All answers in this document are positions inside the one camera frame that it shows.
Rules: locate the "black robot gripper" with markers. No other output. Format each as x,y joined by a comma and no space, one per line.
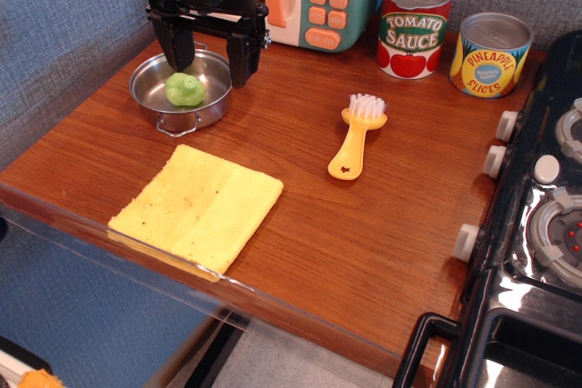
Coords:
242,23

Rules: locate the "yellow towel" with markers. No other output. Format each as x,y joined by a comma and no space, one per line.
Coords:
197,213

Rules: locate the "green toy vegetable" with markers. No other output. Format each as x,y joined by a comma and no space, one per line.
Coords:
184,90

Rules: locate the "small steel pot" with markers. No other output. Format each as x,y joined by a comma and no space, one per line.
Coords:
147,87

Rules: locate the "yellow toy dish brush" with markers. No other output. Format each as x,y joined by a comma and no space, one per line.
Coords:
364,113

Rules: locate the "tomato sauce toy can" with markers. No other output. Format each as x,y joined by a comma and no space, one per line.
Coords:
411,35

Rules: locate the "pineapple slices toy can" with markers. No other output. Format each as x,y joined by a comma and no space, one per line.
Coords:
490,55

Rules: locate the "clear acrylic table guard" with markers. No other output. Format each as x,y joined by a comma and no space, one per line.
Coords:
349,268

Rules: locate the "middle white stove knob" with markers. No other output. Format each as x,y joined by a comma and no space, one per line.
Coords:
494,160

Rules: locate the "white stove knob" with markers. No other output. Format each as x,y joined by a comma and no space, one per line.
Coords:
494,160
506,125
465,242

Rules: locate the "upper white stove knob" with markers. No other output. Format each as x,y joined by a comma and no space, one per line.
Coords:
506,125

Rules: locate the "lower white stove knob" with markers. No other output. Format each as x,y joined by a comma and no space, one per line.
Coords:
465,242

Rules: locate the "round white stove button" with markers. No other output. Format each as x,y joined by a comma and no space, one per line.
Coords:
546,169

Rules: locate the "grey rear stove burner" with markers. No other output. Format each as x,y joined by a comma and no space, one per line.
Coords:
568,144

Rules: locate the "grey stove burner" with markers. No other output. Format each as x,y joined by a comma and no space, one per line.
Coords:
568,144
554,232

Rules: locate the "orange object bottom left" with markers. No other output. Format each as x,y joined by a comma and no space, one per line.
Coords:
40,379

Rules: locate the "grey front stove burner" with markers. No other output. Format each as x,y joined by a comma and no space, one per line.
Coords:
554,232

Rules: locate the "black toy stove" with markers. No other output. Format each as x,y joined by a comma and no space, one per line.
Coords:
521,324

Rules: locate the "black oven door handle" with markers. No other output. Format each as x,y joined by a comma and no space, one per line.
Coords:
428,325

